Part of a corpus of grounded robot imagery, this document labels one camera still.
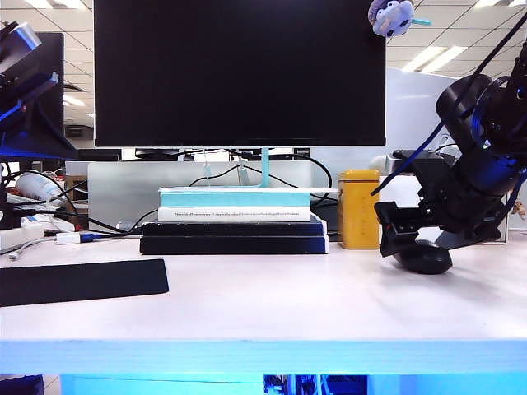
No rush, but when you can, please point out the yellow tin can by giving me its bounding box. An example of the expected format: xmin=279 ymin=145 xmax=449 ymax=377
xmin=338 ymin=168 xmax=381 ymax=251

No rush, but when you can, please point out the white plastic bottle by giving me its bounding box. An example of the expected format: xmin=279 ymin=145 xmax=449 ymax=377
xmin=15 ymin=171 xmax=68 ymax=203

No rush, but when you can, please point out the white partition board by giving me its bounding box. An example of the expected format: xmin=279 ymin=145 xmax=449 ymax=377
xmin=385 ymin=67 xmax=471 ymax=165

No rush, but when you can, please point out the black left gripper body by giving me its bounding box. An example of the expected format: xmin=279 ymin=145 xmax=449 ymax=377
xmin=0 ymin=71 xmax=60 ymax=139

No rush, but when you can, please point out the thick black power cable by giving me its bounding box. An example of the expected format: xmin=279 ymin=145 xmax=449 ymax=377
xmin=53 ymin=205 xmax=145 ymax=238

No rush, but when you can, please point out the white power strip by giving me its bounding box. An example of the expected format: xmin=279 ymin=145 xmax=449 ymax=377
xmin=0 ymin=223 xmax=46 ymax=255

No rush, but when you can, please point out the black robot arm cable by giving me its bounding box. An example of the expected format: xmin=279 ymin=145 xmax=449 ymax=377
xmin=370 ymin=11 xmax=527 ymax=197

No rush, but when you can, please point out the black power plug adapter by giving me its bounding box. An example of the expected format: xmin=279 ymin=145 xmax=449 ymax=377
xmin=0 ymin=201 xmax=22 ymax=230

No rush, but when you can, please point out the white video adapter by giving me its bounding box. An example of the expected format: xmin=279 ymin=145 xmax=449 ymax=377
xmin=54 ymin=231 xmax=82 ymax=246

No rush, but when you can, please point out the white USB cable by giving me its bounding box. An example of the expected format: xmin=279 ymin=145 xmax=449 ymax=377
xmin=8 ymin=237 xmax=59 ymax=262

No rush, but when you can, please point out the black hardcover book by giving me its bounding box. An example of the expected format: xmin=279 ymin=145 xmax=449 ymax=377
xmin=139 ymin=235 xmax=330 ymax=256
xmin=141 ymin=213 xmax=329 ymax=238

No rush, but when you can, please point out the thin black monitor cable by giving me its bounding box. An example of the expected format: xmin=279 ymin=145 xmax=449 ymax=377
xmin=294 ymin=154 xmax=333 ymax=203

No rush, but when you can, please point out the silver teal monitor stand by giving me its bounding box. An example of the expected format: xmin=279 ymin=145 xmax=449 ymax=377
xmin=158 ymin=146 xmax=343 ymax=195

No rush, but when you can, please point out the white book with title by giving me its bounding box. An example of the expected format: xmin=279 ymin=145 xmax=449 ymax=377
xmin=157 ymin=206 xmax=312 ymax=224

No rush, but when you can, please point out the black computer mouse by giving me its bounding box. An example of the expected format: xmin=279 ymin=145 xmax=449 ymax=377
xmin=394 ymin=239 xmax=455 ymax=276

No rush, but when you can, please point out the small black monitor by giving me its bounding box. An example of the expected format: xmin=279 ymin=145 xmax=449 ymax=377
xmin=16 ymin=32 xmax=66 ymax=145

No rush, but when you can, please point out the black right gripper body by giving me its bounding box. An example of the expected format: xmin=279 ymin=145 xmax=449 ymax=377
xmin=413 ymin=159 xmax=516 ymax=243

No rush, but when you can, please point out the large black computer monitor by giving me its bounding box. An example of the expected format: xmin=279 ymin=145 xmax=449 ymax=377
xmin=93 ymin=0 xmax=388 ymax=148

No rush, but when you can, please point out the brown cardboard box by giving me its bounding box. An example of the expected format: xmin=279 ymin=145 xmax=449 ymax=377
xmin=65 ymin=174 xmax=90 ymax=203

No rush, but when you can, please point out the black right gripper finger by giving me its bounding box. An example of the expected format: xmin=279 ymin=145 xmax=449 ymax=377
xmin=374 ymin=200 xmax=431 ymax=258
xmin=436 ymin=228 xmax=502 ymax=251

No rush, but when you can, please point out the teal book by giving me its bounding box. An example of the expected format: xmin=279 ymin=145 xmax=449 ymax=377
xmin=159 ymin=189 xmax=312 ymax=209

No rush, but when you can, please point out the white purple plush toy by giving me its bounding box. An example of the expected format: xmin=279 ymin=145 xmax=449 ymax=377
xmin=367 ymin=0 xmax=433 ymax=39

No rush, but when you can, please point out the white tissue box organizer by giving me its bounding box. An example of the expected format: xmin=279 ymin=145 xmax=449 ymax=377
xmin=378 ymin=175 xmax=512 ymax=246

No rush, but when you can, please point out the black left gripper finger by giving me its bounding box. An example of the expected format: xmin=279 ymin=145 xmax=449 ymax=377
xmin=0 ymin=98 xmax=80 ymax=162

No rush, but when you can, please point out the black mouse pad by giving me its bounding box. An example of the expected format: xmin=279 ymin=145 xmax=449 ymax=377
xmin=0 ymin=258 xmax=170 ymax=309

